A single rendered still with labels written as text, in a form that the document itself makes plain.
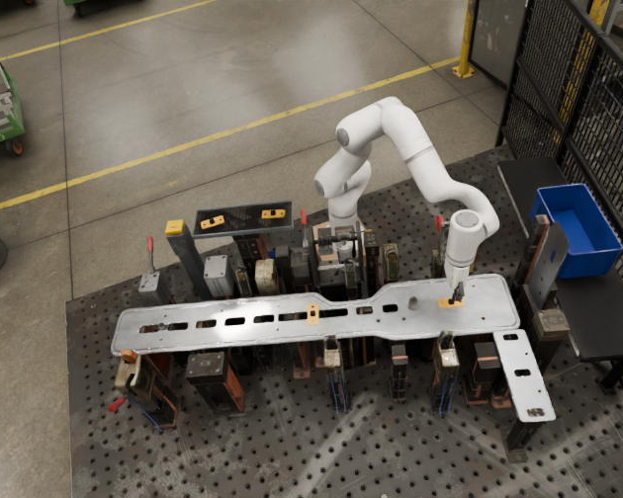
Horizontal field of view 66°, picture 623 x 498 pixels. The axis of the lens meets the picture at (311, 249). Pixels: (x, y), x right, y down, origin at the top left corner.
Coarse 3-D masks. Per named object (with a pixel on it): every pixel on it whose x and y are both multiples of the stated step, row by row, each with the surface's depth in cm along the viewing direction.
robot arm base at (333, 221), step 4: (328, 212) 199; (356, 212) 198; (332, 216) 196; (352, 216) 196; (356, 216) 200; (332, 220) 199; (336, 220) 197; (340, 220) 196; (344, 220) 196; (348, 220) 196; (352, 220) 198; (328, 224) 217; (332, 224) 201; (336, 224) 199; (340, 224) 198; (344, 224) 198; (348, 224) 198; (352, 224) 200; (332, 228) 203; (332, 232) 205; (356, 240) 210; (332, 244) 209; (356, 244) 208; (356, 248) 207
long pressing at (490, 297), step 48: (384, 288) 167; (432, 288) 165; (480, 288) 162; (144, 336) 166; (192, 336) 164; (240, 336) 161; (288, 336) 159; (336, 336) 157; (384, 336) 155; (432, 336) 153
